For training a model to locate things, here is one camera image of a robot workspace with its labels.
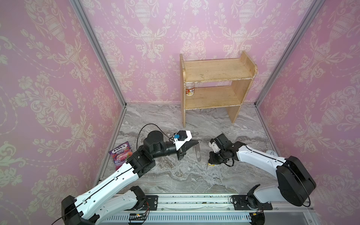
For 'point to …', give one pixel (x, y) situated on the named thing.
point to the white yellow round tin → (271, 152)
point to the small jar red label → (190, 89)
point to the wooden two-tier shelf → (216, 83)
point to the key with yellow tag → (210, 164)
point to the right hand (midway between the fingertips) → (209, 161)
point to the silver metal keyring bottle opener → (197, 147)
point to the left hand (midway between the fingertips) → (197, 143)
